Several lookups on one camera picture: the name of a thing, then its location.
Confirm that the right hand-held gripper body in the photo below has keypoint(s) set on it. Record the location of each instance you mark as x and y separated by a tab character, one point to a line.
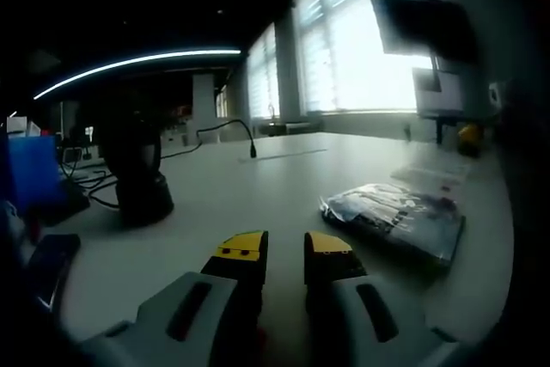
496	94

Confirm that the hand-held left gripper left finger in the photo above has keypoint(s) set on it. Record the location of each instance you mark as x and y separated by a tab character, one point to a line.
236	298

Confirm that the blue box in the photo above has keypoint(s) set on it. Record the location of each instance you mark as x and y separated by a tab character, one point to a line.
34	169

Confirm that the black smartphone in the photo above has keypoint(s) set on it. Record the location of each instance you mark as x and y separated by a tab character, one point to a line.
53	268

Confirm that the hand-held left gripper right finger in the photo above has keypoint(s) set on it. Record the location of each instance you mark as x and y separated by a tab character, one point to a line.
331	298

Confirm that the black barcode scanner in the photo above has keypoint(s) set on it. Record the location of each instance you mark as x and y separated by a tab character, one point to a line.
137	186

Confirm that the ceiling light strip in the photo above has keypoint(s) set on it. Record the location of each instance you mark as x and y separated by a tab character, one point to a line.
129	62

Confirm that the white table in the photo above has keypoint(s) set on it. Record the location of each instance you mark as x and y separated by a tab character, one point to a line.
240	195

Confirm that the green black sheet goods packet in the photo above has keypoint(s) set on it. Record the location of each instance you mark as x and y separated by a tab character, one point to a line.
386	221

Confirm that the white box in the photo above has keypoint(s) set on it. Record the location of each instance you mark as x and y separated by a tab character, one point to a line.
442	96

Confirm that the black monitor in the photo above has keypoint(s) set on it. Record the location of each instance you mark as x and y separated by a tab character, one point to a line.
421	23

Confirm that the narrow window with blinds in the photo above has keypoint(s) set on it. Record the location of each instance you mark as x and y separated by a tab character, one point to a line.
263	79

